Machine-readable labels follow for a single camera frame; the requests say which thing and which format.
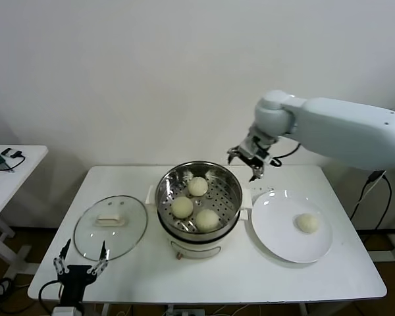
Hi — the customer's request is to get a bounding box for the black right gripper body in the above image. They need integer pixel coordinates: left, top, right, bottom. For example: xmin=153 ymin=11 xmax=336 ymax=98
xmin=240 ymin=140 xmax=266 ymax=165

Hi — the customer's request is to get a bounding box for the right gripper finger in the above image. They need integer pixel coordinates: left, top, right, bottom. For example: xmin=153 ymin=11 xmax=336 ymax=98
xmin=226 ymin=147 xmax=250 ymax=165
xmin=248 ymin=161 xmax=267 ymax=183

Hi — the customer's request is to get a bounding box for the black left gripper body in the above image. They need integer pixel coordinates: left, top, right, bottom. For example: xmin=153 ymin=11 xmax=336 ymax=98
xmin=57 ymin=265 xmax=97 ymax=307

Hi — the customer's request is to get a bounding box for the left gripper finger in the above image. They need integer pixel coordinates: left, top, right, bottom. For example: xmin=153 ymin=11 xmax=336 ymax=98
xmin=53 ymin=239 xmax=72 ymax=275
xmin=87 ymin=240 xmax=110 ymax=275

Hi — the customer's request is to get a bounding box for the glass lid with cream handle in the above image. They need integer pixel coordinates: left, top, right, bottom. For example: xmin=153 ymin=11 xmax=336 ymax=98
xmin=72 ymin=195 xmax=149 ymax=261

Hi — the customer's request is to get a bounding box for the white steamed baozi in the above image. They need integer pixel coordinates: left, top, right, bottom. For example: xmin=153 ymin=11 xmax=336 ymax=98
xmin=196 ymin=209 xmax=220 ymax=232
xmin=170 ymin=196 xmax=194 ymax=220
xmin=294 ymin=213 xmax=320 ymax=234
xmin=187 ymin=176 xmax=208 ymax=198

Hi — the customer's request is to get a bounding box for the stainless steel steamer basket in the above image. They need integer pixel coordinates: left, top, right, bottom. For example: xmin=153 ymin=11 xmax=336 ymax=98
xmin=145 ymin=160 xmax=252 ymax=236

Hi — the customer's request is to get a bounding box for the white round plate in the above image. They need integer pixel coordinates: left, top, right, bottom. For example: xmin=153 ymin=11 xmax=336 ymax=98
xmin=250 ymin=189 xmax=334 ymax=263

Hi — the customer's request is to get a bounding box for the white power strip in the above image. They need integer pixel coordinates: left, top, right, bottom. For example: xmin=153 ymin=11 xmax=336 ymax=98
xmin=167 ymin=307 xmax=207 ymax=316

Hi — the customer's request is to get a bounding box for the white side table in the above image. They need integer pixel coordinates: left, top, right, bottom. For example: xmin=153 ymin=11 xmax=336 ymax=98
xmin=0 ymin=144 xmax=49 ymax=280

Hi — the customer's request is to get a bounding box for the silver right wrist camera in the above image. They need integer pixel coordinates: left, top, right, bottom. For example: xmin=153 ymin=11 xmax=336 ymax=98
xmin=255 ymin=140 xmax=275 ymax=165

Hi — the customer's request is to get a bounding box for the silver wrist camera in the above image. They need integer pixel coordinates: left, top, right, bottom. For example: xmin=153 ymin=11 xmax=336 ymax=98
xmin=255 ymin=140 xmax=275 ymax=165
xmin=51 ymin=305 xmax=84 ymax=316

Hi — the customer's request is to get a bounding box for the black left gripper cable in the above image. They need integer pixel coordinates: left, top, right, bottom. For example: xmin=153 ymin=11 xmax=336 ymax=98
xmin=38 ymin=279 xmax=66 ymax=303

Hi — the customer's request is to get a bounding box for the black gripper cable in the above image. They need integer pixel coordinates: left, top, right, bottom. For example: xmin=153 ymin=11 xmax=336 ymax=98
xmin=38 ymin=279 xmax=66 ymax=303
xmin=269 ymin=141 xmax=302 ymax=169

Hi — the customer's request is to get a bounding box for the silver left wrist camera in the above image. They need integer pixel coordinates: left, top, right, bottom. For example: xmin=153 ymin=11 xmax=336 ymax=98
xmin=51 ymin=305 xmax=84 ymax=316

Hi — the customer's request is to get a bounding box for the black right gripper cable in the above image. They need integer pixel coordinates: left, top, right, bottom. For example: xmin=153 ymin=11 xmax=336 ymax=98
xmin=269 ymin=141 xmax=302 ymax=169

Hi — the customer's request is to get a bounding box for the black floor cable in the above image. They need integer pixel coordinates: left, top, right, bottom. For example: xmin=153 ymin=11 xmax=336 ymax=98
xmin=0 ymin=278 xmax=14 ymax=316

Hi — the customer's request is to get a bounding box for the black cable with connector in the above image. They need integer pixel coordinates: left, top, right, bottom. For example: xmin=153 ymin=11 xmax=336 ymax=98
xmin=0 ymin=148 xmax=26 ymax=174

